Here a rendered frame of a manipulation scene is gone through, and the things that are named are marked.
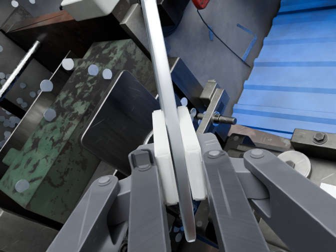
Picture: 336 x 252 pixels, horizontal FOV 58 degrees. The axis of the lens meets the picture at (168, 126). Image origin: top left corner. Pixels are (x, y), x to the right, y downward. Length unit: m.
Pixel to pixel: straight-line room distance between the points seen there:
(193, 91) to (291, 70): 1.60
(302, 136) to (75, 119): 0.41
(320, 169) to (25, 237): 0.50
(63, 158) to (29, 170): 0.08
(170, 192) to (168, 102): 0.05
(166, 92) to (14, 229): 0.48
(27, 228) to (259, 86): 1.89
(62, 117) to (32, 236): 0.23
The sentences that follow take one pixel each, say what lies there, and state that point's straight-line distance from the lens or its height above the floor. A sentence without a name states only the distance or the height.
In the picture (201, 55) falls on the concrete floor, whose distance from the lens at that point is 1.91.
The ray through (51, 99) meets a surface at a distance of 0.95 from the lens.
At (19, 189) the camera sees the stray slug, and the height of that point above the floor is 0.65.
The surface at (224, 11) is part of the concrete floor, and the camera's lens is 2.13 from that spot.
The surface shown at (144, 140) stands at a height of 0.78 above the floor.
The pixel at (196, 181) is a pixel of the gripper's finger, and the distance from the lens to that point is 0.15.
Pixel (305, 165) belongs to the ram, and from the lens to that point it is 0.50.
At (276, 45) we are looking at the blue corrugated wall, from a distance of 2.50.
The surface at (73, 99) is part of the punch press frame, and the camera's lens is 0.68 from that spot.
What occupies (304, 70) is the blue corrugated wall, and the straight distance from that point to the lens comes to 2.25.
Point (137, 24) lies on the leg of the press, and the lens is 0.70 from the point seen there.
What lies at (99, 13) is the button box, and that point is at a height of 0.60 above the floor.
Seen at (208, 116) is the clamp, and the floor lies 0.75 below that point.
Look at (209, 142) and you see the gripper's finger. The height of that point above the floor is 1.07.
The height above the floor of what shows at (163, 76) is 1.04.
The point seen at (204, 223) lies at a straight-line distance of 0.54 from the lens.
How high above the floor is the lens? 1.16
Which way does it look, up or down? 43 degrees down
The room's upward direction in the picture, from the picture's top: 100 degrees clockwise
